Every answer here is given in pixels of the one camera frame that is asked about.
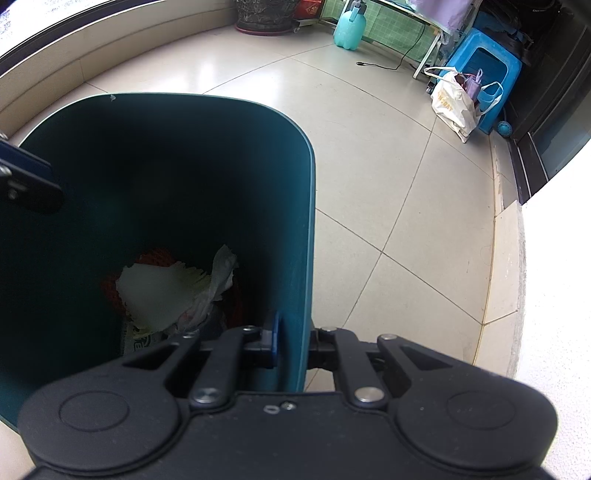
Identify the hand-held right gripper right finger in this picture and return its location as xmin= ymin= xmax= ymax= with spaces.
xmin=307 ymin=326 xmax=452 ymax=410

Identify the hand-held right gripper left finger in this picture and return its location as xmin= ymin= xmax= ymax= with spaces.
xmin=121 ymin=311 xmax=281 ymax=410

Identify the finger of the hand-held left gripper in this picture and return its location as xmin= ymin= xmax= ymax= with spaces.
xmin=0 ymin=133 xmax=65 ymax=215

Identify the stained white tissue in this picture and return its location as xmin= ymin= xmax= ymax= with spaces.
xmin=182 ymin=244 xmax=239 ymax=332

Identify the napa cabbage leaf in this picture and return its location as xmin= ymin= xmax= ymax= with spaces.
xmin=115 ymin=261 xmax=212 ymax=332

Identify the teal plastic trash bin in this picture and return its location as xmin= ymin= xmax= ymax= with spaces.
xmin=0 ymin=93 xmax=317 ymax=428

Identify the pale printed wrapper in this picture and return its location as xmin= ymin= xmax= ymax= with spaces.
xmin=121 ymin=322 xmax=168 ymax=357

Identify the white tote bag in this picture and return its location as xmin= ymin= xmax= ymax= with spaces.
xmin=423 ymin=66 xmax=504 ymax=144

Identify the dark flower pot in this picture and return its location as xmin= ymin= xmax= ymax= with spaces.
xmin=235 ymin=0 xmax=302 ymax=35

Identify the purple item in bag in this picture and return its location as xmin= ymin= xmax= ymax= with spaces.
xmin=457 ymin=69 xmax=484 ymax=101

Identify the teal spray bottle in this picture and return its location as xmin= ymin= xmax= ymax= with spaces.
xmin=333 ymin=2 xmax=368 ymax=51

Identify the red box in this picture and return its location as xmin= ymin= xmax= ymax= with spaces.
xmin=294 ymin=0 xmax=324 ymax=22

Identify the blue plastic stool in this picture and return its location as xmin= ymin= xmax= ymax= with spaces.
xmin=444 ymin=28 xmax=523 ymax=136

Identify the purple cloth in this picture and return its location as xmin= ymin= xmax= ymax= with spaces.
xmin=406 ymin=0 xmax=477 ymax=29

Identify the black bag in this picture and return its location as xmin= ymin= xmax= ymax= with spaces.
xmin=480 ymin=0 xmax=560 ymax=62

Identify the black power cable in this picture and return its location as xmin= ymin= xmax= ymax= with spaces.
xmin=355 ymin=21 xmax=428 ymax=73

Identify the white metal table frame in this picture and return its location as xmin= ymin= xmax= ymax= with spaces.
xmin=369 ymin=0 xmax=457 ymax=80

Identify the dark sliding door frame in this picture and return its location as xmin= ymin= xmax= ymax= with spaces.
xmin=507 ymin=0 xmax=591 ymax=205

